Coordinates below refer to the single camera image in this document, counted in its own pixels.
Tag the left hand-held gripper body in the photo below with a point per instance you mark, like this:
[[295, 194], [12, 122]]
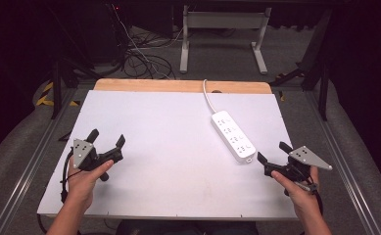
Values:
[[84, 153]]

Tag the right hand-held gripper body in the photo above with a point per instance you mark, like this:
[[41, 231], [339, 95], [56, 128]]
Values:
[[300, 164]]

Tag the white power strip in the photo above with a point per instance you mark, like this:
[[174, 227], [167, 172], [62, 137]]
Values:
[[233, 135]]

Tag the person's right hand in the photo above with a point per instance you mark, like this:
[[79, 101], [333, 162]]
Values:
[[300, 192]]

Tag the person's left hand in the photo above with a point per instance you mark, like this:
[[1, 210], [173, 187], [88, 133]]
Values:
[[86, 183]]

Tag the yellow black hazard tape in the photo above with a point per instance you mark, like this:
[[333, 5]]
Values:
[[49, 98]]

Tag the black metal stand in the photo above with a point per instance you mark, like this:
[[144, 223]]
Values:
[[312, 65], [64, 75]]

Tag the white metal table frame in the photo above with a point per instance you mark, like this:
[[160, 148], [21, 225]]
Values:
[[224, 36]]

